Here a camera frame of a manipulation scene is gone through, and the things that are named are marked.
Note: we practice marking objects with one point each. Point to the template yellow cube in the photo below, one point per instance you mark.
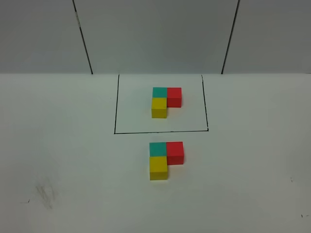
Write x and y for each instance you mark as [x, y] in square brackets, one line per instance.
[159, 108]

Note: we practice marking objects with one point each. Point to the template teal cube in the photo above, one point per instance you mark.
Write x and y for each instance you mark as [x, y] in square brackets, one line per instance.
[159, 92]

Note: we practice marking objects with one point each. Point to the template red cube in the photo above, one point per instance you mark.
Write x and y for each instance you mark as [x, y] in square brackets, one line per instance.
[174, 97]

